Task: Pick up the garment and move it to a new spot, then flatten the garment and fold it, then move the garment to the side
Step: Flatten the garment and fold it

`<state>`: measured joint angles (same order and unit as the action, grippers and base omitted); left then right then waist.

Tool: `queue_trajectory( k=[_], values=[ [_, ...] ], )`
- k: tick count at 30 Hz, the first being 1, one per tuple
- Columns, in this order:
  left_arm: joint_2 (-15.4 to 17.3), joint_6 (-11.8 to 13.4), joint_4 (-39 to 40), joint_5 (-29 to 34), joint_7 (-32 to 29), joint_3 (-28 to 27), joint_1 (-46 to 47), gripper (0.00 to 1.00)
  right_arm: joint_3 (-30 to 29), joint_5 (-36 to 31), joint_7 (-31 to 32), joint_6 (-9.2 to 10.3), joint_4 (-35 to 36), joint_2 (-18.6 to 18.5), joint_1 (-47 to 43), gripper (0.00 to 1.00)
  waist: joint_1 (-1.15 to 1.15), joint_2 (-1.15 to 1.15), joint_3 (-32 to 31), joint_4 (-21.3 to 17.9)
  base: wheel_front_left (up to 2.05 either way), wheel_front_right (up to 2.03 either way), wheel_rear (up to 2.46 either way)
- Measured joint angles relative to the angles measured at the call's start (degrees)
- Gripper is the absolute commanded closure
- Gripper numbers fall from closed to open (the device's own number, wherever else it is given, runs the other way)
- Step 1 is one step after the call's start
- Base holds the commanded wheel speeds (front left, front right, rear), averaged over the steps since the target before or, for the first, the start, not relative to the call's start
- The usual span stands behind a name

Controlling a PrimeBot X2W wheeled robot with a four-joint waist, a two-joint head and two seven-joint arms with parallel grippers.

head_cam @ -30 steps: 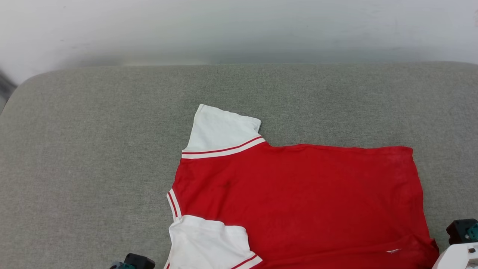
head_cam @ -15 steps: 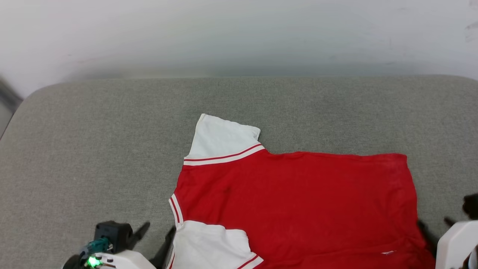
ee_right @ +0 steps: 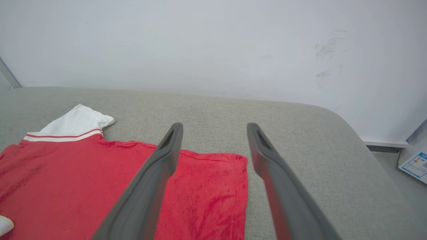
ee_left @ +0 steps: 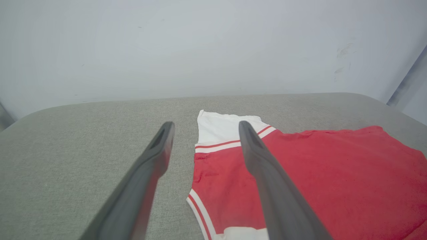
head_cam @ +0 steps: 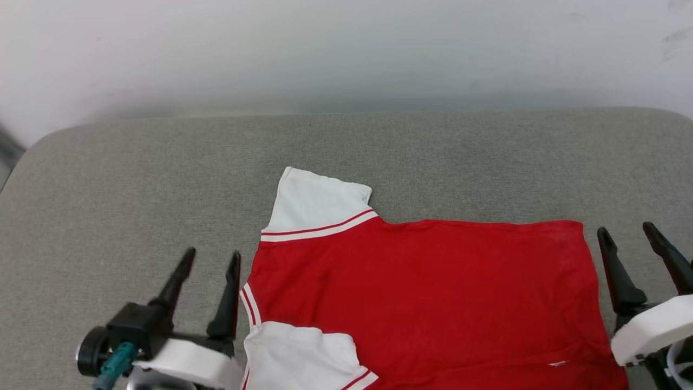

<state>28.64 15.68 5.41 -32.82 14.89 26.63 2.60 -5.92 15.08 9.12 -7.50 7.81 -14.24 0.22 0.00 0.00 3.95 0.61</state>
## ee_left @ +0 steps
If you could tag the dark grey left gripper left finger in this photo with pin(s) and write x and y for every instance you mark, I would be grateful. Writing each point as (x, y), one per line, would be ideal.
(140, 193)

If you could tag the red and white basketball jersey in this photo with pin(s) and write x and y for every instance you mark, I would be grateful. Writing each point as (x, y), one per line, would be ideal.
(333, 173)

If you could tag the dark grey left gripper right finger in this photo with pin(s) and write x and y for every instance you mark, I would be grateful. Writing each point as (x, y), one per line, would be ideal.
(280, 200)

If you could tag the grey wall trim strip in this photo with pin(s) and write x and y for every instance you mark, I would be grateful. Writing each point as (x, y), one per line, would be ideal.
(408, 83)

